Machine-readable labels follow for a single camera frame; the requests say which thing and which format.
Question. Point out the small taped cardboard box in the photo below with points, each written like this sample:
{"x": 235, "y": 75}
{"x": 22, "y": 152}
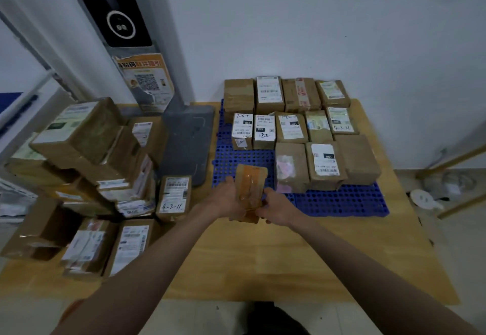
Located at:
{"x": 250, "y": 183}

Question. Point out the person's left hand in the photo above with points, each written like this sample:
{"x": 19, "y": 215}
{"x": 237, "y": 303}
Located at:
{"x": 222, "y": 200}

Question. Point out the wooden rack frame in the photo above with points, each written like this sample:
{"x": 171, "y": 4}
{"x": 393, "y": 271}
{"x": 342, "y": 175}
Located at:
{"x": 461, "y": 204}

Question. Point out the rows of labelled brown parcels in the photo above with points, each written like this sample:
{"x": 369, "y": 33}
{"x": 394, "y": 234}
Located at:
{"x": 300, "y": 129}

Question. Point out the person's right thumb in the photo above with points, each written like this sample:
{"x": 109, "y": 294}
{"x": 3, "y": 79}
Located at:
{"x": 270, "y": 193}

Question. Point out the person's left thumb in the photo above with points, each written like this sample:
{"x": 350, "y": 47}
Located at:
{"x": 231, "y": 185}

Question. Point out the clear plastic bag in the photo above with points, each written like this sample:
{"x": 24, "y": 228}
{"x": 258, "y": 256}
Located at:
{"x": 453, "y": 182}

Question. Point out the person's black shoe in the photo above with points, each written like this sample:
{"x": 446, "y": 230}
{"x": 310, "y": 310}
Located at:
{"x": 277, "y": 320}

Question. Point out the person's right hand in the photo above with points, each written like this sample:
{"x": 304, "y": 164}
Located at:
{"x": 281, "y": 207}

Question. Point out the white plastic mailer bag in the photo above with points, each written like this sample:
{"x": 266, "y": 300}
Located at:
{"x": 13, "y": 199}

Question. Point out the blue plastic pallet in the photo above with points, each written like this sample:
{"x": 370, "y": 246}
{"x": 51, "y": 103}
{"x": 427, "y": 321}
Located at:
{"x": 341, "y": 202}

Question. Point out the white round device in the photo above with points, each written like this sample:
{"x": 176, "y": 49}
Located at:
{"x": 424, "y": 197}

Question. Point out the person's left forearm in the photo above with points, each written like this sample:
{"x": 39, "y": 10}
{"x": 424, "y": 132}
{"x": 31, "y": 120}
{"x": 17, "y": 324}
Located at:
{"x": 152, "y": 262}

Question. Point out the person's right forearm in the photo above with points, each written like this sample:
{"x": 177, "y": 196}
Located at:
{"x": 372, "y": 277}

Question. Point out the orange paper poster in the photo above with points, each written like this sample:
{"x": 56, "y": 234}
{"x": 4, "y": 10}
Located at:
{"x": 146, "y": 80}

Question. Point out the pile of cardboard parcels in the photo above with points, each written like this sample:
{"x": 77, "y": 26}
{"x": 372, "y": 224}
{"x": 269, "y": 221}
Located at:
{"x": 95, "y": 179}

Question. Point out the grey kiosk stand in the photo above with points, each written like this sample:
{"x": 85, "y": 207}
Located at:
{"x": 188, "y": 137}

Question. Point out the black kiosk screen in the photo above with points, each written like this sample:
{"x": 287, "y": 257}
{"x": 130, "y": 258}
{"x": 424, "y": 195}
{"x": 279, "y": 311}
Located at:
{"x": 114, "y": 0}

